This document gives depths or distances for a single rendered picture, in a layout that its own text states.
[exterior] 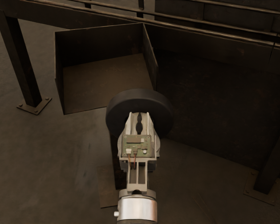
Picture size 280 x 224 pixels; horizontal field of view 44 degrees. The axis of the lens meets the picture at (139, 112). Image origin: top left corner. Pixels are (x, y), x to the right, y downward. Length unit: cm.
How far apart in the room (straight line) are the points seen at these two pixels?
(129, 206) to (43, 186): 93
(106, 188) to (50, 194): 23
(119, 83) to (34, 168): 73
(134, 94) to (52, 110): 111
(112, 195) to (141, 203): 83
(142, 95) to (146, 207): 23
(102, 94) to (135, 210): 44
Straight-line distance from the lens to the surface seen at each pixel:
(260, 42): 104
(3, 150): 171
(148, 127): 72
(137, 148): 66
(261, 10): 109
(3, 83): 203
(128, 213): 64
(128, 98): 73
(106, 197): 147
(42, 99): 186
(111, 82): 102
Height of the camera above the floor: 130
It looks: 48 degrees down
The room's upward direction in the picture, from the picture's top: straight up
